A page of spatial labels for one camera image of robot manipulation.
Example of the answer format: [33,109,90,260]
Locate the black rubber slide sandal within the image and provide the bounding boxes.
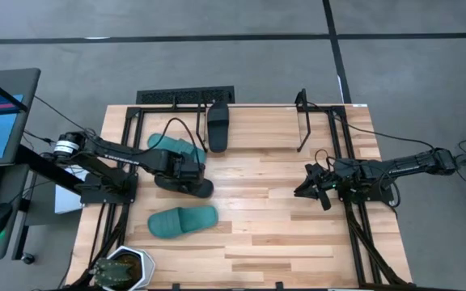
[153,172,215,200]
[206,100,231,154]

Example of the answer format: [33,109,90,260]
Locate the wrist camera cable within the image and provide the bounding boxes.
[151,116,204,162]
[313,148,341,171]

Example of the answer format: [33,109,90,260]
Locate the green cactus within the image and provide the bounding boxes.
[89,257,136,290]

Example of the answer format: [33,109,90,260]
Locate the grey laptop with blue screen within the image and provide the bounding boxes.
[0,67,42,169]

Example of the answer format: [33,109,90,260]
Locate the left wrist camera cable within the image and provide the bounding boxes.
[151,116,204,162]

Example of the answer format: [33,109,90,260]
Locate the teal rubber slide sandal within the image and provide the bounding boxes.
[146,133,208,165]
[146,205,220,240]

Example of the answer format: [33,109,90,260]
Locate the black aluminium rig frame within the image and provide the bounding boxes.
[69,103,414,291]

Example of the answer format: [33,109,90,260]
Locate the black floor vent grille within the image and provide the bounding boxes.
[135,85,236,105]

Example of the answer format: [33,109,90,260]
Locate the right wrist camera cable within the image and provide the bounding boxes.
[313,148,341,171]

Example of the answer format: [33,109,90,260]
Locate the thin black floor cable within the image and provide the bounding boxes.
[21,95,103,146]

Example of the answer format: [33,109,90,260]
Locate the white box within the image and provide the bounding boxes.
[53,163,93,215]

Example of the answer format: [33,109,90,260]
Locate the black desk support beam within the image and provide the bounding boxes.
[14,144,87,196]

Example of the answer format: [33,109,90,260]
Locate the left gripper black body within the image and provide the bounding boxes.
[163,151,206,193]

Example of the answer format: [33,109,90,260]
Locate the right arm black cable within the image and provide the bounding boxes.
[307,100,436,151]

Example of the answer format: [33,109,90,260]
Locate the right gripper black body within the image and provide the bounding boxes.
[305,159,341,199]

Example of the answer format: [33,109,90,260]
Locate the white hexagonal plant pot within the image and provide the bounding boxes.
[105,245,157,291]

